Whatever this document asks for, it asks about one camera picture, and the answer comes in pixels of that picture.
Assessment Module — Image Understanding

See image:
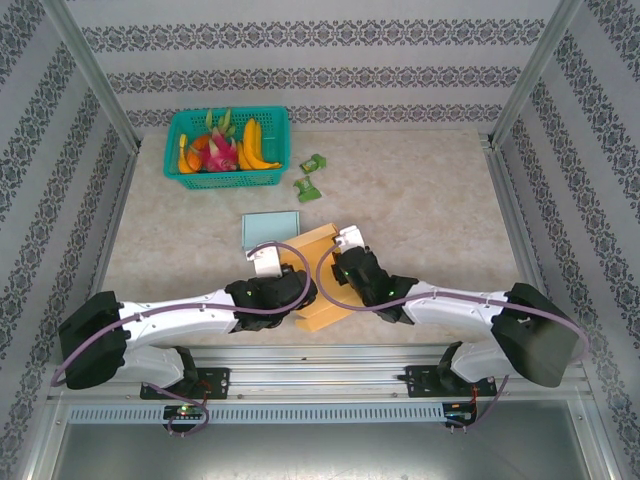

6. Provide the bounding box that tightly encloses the light blue paper box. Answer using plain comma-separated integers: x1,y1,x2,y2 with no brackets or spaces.
241,210,302,251

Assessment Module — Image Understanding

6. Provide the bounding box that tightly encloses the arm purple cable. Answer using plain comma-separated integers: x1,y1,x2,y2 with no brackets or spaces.
51,241,314,437
316,243,592,432

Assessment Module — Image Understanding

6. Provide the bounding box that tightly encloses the grey metal panel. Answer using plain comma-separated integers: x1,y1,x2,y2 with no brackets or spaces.
29,419,616,480

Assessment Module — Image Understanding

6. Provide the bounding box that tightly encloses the orange mango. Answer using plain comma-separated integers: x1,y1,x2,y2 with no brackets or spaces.
177,149,205,174

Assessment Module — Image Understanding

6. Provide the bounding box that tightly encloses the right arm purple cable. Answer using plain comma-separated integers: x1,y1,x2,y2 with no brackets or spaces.
316,243,592,432

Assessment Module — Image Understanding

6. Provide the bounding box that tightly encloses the pink dragon fruit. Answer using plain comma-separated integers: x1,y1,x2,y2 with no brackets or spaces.
199,108,240,174

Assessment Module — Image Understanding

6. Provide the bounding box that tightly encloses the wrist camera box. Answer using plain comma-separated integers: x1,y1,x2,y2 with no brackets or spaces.
248,242,285,279
333,224,367,250

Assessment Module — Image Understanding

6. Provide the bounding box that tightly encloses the aluminium side rail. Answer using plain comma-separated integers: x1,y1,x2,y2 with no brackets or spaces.
68,147,144,364
482,134,571,361

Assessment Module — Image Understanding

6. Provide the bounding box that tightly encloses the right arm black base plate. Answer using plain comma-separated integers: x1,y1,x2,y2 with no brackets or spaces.
404,364,499,400

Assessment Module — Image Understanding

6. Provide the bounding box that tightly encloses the slotted grey cable duct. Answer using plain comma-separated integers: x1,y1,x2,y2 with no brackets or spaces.
67,403,449,426

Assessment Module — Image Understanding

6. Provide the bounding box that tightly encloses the aluminium frame post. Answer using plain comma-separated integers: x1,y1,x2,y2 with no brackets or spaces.
39,0,145,154
488,0,586,149

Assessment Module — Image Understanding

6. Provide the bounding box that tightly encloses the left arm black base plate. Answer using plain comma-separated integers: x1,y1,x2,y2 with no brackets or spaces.
139,367,232,401

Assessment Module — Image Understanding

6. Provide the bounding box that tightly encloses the orange paper box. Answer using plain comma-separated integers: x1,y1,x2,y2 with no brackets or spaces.
279,223,361,334

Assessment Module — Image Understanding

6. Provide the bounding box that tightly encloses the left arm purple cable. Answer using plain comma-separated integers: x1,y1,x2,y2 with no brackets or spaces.
51,241,314,437

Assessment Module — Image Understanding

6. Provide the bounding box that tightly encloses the teal plastic basket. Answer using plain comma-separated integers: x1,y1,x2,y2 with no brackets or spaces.
164,105,292,191

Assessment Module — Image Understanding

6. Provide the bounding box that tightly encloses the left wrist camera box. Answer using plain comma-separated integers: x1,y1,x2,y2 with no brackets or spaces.
248,242,285,279

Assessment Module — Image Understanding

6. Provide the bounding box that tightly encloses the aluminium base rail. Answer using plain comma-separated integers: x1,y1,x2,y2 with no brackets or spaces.
47,343,596,404

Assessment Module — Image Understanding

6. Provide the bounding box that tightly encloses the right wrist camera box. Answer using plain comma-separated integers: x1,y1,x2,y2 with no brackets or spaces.
333,224,367,250

